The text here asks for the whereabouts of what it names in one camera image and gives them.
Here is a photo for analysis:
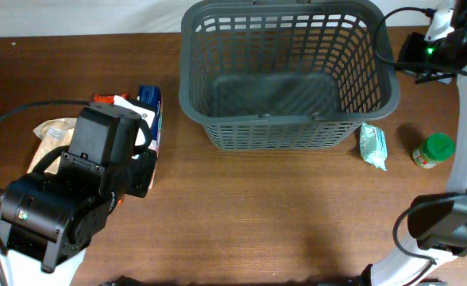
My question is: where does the orange spaghetti packet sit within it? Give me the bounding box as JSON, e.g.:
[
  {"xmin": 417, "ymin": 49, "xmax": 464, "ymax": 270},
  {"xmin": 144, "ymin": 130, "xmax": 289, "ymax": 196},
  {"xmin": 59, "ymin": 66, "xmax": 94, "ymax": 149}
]
[{"xmin": 93, "ymin": 94, "xmax": 129, "ymax": 104}]

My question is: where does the blue tissue box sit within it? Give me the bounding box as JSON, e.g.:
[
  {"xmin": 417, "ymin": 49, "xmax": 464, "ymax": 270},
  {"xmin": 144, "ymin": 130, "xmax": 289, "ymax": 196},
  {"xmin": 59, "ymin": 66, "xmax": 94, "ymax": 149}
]
[{"xmin": 137, "ymin": 85, "xmax": 163, "ymax": 153}]

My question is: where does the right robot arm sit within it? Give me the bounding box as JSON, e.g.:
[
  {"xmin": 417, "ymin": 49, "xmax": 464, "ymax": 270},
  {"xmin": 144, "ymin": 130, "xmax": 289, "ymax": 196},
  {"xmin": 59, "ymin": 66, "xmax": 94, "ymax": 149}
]
[{"xmin": 357, "ymin": 1, "xmax": 467, "ymax": 285}]

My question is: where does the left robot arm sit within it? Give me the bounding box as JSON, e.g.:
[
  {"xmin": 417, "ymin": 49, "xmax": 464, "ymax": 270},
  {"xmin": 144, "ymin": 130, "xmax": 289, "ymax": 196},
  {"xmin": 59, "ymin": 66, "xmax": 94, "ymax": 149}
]
[{"xmin": 0, "ymin": 99, "xmax": 160, "ymax": 285}]

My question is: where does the beige paper pouch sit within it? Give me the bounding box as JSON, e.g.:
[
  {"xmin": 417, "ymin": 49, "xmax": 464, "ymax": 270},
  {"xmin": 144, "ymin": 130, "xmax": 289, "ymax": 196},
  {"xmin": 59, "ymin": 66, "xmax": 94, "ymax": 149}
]
[{"xmin": 27, "ymin": 118, "xmax": 77, "ymax": 173}]

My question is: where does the green lid jar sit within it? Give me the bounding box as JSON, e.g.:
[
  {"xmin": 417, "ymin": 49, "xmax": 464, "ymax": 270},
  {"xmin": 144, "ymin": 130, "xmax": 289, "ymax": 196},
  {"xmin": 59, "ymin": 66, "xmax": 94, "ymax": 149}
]
[{"xmin": 411, "ymin": 133, "xmax": 455, "ymax": 169}]

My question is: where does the pale green wipes packet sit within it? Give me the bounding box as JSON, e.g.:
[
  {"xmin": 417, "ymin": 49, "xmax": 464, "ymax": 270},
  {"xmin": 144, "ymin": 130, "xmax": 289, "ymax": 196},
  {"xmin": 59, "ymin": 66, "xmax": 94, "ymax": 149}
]
[{"xmin": 359, "ymin": 122, "xmax": 388, "ymax": 171}]

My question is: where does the grey plastic basket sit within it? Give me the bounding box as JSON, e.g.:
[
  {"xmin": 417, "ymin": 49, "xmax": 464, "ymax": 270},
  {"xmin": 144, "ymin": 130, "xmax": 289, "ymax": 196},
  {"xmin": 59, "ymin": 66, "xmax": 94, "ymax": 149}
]
[{"xmin": 179, "ymin": 1, "xmax": 400, "ymax": 151}]

